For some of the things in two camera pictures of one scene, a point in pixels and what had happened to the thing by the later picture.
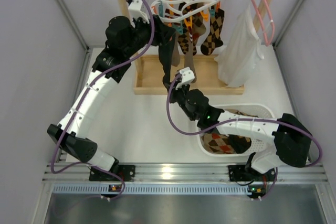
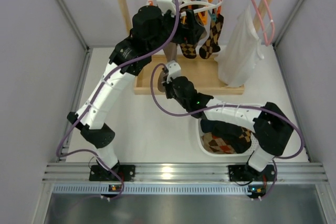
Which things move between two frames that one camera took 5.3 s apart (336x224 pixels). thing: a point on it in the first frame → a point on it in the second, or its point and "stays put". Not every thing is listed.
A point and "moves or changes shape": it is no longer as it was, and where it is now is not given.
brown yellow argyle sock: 190,21 moves or changes shape
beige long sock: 189,60 → 170,51
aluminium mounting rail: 65,173 stays put
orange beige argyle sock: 216,143 stays put
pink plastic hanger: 268,43 stays put
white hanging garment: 241,51 stays put
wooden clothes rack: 187,74 stays put
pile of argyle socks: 240,144 stays put
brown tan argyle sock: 217,20 moves or changes shape
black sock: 166,50 → 229,133
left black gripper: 156,31 → 193,31
